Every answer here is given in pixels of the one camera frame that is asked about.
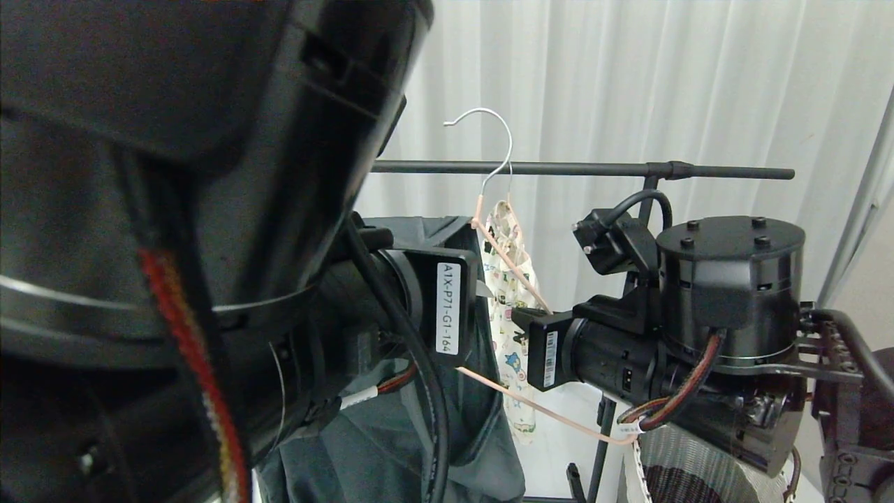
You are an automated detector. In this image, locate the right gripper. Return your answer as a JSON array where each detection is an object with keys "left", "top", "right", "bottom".
[{"left": 527, "top": 311, "right": 673, "bottom": 413}]

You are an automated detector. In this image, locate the dark grey garment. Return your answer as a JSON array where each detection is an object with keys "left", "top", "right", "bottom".
[{"left": 258, "top": 215, "right": 526, "bottom": 503}]

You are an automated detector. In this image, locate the cream printed garment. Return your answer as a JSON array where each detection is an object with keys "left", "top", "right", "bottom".
[{"left": 484, "top": 201, "right": 544, "bottom": 446}]

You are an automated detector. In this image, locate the white laundry basket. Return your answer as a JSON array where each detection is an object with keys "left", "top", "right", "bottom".
[{"left": 622, "top": 423, "right": 804, "bottom": 503}]

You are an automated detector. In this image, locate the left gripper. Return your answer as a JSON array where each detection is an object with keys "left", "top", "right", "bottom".
[{"left": 328, "top": 246, "right": 483, "bottom": 371}]

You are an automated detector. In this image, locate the white curtain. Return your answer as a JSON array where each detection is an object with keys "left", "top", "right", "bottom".
[{"left": 356, "top": 0, "right": 894, "bottom": 392}]

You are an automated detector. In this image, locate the black cable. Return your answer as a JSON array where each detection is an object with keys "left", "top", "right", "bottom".
[
  {"left": 342, "top": 217, "right": 449, "bottom": 503},
  {"left": 604, "top": 189, "right": 675, "bottom": 231}
]

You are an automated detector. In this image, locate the black clothes rack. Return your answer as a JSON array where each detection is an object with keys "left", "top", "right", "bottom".
[{"left": 370, "top": 159, "right": 796, "bottom": 503}]

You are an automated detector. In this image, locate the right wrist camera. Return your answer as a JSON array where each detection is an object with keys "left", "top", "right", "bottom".
[{"left": 571, "top": 208, "right": 663, "bottom": 335}]

